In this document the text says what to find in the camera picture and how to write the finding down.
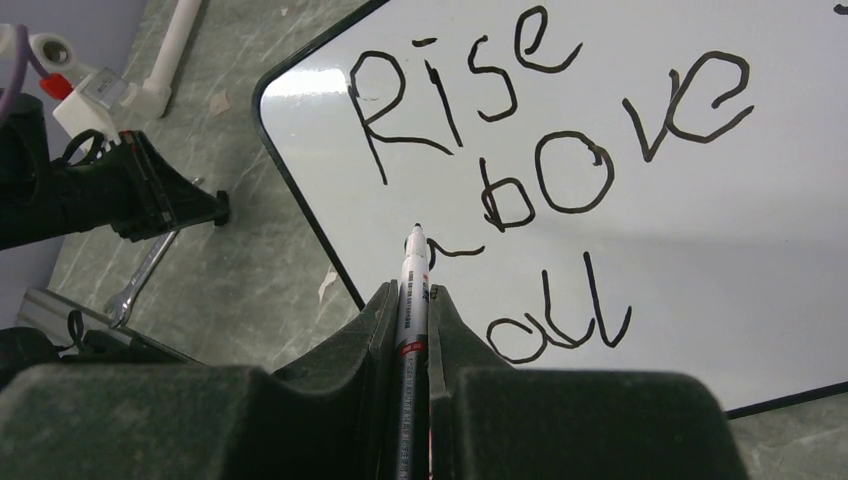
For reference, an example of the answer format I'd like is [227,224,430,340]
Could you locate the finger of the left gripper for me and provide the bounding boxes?
[110,130,230,242]

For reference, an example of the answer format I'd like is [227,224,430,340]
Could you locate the white PVC pipe frame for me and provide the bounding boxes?
[1,1,203,119]

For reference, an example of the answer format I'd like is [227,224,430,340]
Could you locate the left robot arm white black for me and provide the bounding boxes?
[1,94,231,249]

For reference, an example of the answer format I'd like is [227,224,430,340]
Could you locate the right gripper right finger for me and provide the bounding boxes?
[429,285,747,479]

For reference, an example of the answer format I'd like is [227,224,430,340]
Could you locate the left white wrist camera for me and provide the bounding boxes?
[39,64,129,143]

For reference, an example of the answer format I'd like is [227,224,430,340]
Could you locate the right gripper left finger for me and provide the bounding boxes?
[1,282,398,479]

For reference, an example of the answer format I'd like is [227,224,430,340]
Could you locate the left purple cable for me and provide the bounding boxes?
[0,25,51,127]

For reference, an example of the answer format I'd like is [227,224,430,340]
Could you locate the white whiteboard black frame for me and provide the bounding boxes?
[252,1,847,412]

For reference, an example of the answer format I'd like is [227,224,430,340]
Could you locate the white whiteboard marker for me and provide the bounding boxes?
[392,224,430,479]

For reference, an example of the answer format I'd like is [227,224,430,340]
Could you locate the silver combination wrench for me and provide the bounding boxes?
[104,177,203,331]

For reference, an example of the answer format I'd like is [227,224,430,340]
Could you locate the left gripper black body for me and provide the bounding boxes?
[1,160,133,250]

